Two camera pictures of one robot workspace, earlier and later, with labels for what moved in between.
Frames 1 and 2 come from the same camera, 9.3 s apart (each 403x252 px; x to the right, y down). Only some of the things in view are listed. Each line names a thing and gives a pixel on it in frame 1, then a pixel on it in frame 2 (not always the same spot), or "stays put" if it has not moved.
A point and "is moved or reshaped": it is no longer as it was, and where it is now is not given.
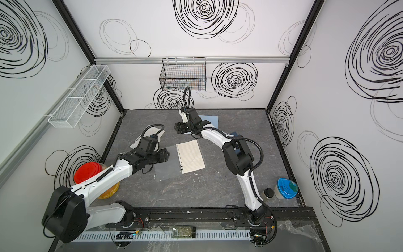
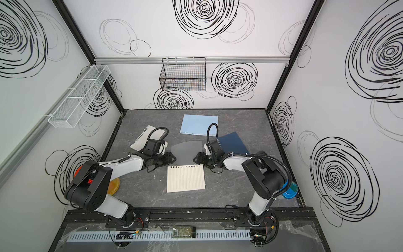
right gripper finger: (181, 128) to (200, 158)
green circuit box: (183, 232) stays put
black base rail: (284, 217) stays put
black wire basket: (187, 74) stays put
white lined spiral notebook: (183, 158) is moved or reshaped
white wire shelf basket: (67, 115) stays put
